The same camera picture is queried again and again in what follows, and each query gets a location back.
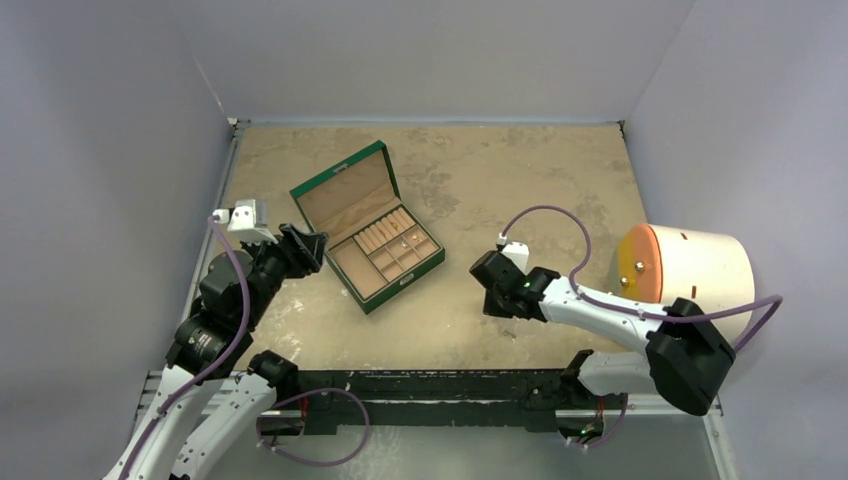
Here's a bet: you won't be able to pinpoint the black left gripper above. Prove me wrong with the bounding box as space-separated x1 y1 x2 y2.
240 221 326 326

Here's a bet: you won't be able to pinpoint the green jewelry box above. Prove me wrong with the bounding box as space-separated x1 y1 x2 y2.
290 141 415 278

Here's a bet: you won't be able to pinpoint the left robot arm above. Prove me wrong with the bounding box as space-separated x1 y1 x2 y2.
106 218 329 479

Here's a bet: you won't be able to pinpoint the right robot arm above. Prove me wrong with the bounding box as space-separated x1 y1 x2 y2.
469 249 736 416

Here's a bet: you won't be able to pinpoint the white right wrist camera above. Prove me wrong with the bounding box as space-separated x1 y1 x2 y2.
496 234 530 273

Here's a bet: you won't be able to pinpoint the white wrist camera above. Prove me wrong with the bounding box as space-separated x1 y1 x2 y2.
496 234 530 273
212 199 278 245

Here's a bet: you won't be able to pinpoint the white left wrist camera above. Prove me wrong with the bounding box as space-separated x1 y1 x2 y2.
212 199 278 245

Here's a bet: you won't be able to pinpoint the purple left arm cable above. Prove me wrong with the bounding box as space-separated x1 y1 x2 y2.
119 215 252 480

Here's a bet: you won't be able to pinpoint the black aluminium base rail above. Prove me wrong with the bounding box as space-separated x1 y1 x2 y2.
135 368 723 439

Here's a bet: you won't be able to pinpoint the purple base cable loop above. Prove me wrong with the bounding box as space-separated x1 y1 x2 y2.
255 388 370 469

